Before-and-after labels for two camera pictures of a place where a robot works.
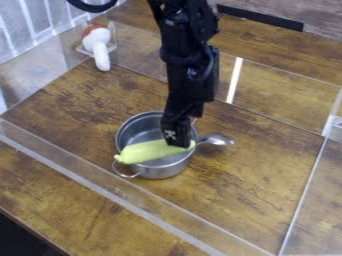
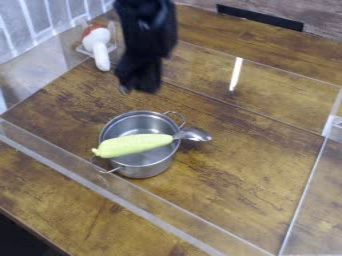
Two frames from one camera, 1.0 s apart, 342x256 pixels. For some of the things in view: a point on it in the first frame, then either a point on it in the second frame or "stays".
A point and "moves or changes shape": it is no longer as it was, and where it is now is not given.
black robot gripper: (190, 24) -> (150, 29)
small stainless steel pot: (143, 127) moves or changes shape
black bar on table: (260, 17) stays
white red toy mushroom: (95, 39) stays
